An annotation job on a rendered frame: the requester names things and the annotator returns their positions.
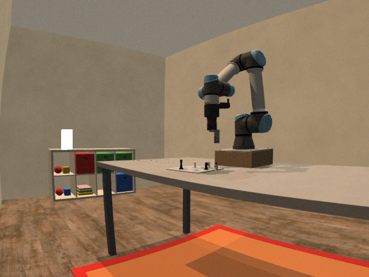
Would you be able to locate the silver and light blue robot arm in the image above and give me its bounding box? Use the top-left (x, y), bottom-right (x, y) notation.
top-left (198, 50), bottom-right (272, 149)

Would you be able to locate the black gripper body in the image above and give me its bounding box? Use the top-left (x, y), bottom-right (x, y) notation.
top-left (203, 95), bottom-right (230, 130)

